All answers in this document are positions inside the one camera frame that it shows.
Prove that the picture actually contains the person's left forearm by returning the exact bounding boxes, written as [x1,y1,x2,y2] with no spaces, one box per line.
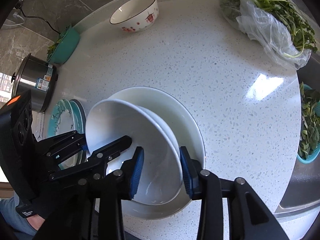
[0,196,47,237]

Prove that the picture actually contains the bunch of green herbs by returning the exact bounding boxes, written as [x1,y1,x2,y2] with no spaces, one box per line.
[246,0,318,53]

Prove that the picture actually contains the leafy greens in colander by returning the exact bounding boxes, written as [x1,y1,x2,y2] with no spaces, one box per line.
[297,81,320,159]

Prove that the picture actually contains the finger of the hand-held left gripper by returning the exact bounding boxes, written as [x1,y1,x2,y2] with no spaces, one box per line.
[47,135,132,188]
[37,130,88,167]

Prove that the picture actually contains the white footed bowl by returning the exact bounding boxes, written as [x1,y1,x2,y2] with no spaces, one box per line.
[85,99,183,204]

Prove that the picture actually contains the steel sink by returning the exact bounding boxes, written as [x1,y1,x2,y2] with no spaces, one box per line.
[274,52,320,220]

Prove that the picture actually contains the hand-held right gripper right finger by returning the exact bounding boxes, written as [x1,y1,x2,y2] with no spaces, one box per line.
[179,146,290,240]

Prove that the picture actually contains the leafy greens at right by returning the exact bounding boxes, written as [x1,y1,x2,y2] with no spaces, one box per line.
[219,0,312,70]

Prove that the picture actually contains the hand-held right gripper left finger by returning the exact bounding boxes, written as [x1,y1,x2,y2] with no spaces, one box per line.
[32,146,145,240]

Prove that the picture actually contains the red floral ceramic bowl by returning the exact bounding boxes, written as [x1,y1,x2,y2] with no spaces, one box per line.
[109,0,159,33]

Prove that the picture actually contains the black power cable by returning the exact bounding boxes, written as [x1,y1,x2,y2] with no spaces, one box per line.
[15,1,66,34]

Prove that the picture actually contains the steel rice cooker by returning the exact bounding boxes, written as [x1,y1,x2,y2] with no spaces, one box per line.
[11,53,59,113]

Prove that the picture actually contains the teal colander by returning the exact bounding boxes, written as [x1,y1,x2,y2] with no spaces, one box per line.
[296,84,320,165]

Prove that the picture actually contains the teal rim floral plate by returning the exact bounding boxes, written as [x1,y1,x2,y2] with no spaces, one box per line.
[47,99,87,170]

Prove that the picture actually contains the large white bowl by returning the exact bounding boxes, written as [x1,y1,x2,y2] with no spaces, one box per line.
[106,86,206,217]

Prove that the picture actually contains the teal plastic basin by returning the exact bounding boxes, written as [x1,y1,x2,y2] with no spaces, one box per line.
[47,24,81,64]

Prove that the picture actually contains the leafy greens in basin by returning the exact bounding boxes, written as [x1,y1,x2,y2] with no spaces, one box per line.
[47,24,73,57]

